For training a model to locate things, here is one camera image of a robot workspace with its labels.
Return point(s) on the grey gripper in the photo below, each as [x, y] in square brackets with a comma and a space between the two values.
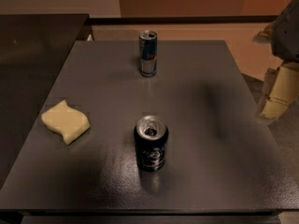
[286, 36]

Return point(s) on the black pepsi can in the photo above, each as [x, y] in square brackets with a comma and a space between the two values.
[151, 134]

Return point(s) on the redbull can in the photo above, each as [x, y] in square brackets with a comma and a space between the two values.
[148, 53]

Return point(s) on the yellow sponge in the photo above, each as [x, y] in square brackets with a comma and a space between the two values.
[66, 121]

